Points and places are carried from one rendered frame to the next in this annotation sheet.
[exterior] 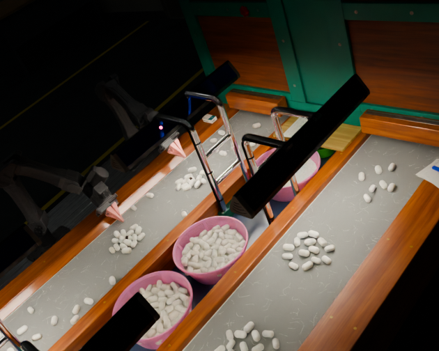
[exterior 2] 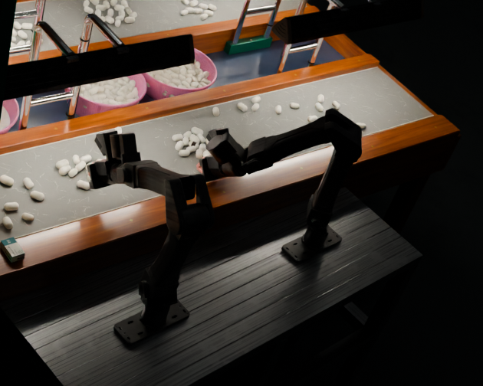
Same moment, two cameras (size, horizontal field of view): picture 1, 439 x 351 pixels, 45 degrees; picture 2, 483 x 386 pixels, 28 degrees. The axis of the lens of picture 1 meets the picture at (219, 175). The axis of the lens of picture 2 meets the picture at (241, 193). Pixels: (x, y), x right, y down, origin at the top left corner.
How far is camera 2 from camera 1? 3.85 m
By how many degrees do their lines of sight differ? 105
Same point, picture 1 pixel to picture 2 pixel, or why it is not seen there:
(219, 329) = (123, 34)
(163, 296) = (165, 78)
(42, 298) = not seen: hidden behind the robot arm
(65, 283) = not seen: hidden behind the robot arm
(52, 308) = (283, 125)
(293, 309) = (60, 14)
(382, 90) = not seen: outside the picture
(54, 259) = (288, 164)
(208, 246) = (104, 90)
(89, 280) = (243, 130)
